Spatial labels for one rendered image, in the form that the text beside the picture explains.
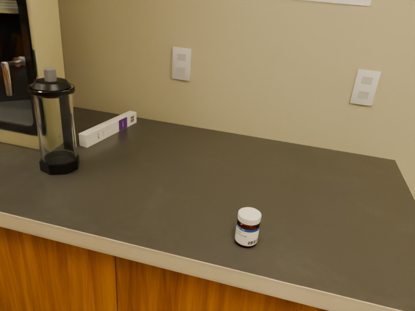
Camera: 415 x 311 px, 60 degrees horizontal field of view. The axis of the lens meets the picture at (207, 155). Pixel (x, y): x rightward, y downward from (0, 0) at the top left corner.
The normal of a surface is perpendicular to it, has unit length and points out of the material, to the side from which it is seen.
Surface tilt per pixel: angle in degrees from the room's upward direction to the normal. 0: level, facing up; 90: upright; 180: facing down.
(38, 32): 90
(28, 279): 90
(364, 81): 90
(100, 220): 0
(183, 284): 90
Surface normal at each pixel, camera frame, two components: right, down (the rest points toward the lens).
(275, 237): 0.08, -0.90
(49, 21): 0.96, 0.18
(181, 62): -0.26, 0.39
